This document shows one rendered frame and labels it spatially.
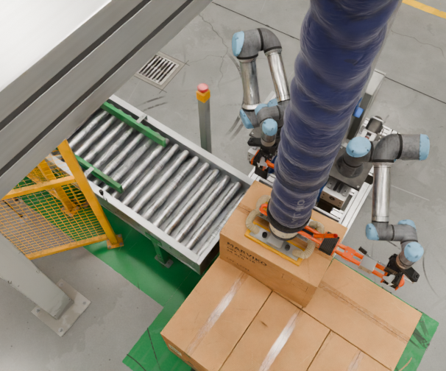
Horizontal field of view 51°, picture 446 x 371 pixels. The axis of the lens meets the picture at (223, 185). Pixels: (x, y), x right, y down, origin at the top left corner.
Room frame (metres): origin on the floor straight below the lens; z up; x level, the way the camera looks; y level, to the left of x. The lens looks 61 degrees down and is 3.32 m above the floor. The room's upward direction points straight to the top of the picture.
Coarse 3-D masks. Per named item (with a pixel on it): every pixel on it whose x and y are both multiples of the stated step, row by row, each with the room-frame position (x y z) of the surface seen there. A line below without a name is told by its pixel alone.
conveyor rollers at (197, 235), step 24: (96, 120) 2.09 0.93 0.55; (72, 144) 1.87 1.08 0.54; (120, 144) 1.88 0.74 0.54; (144, 144) 1.87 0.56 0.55; (168, 144) 1.89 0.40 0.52; (96, 168) 1.68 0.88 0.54; (144, 168) 1.68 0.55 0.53; (192, 168) 1.68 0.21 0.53; (168, 192) 1.48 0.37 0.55; (216, 192) 1.48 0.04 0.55; (144, 216) 1.30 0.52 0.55; (192, 216) 1.30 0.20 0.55; (216, 216) 1.31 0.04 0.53; (192, 240) 1.13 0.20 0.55
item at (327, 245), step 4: (328, 232) 0.95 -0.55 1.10; (324, 240) 0.91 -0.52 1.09; (328, 240) 0.91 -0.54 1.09; (332, 240) 0.91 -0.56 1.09; (336, 240) 0.91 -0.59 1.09; (320, 244) 0.89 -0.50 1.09; (324, 244) 0.89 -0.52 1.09; (328, 244) 0.89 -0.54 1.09; (332, 244) 0.89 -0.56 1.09; (336, 244) 0.88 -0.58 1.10; (320, 248) 0.88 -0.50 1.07; (324, 248) 0.87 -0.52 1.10; (328, 248) 0.87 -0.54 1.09; (332, 248) 0.87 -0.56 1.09; (328, 252) 0.85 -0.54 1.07; (332, 252) 0.85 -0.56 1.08
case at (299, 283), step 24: (264, 192) 1.27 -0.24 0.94; (240, 216) 1.11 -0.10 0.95; (312, 216) 1.11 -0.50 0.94; (240, 240) 0.97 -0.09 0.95; (240, 264) 0.94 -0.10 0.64; (264, 264) 0.86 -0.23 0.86; (288, 264) 0.83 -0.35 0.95; (312, 264) 0.83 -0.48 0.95; (288, 288) 0.77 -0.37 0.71; (312, 288) 0.71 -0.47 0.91
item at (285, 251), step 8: (256, 224) 1.06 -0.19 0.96; (248, 232) 1.01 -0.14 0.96; (264, 232) 1.00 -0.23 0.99; (256, 240) 0.96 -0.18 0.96; (264, 240) 0.96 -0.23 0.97; (272, 248) 0.92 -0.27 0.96; (280, 248) 0.91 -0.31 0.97; (288, 248) 0.91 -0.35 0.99; (296, 248) 0.92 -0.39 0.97; (288, 256) 0.87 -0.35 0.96; (296, 264) 0.83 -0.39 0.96
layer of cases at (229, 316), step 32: (224, 288) 0.82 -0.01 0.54; (256, 288) 0.82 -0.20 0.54; (320, 288) 0.82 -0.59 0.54; (352, 288) 0.82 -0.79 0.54; (192, 320) 0.63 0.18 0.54; (224, 320) 0.63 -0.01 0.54; (256, 320) 0.63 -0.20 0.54; (288, 320) 0.63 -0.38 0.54; (320, 320) 0.63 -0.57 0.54; (352, 320) 0.63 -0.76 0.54; (384, 320) 0.63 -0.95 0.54; (416, 320) 0.63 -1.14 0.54; (192, 352) 0.45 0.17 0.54; (224, 352) 0.45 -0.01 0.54; (256, 352) 0.45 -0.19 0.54; (288, 352) 0.45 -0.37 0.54; (320, 352) 0.45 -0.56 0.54; (352, 352) 0.45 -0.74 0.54; (384, 352) 0.45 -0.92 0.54
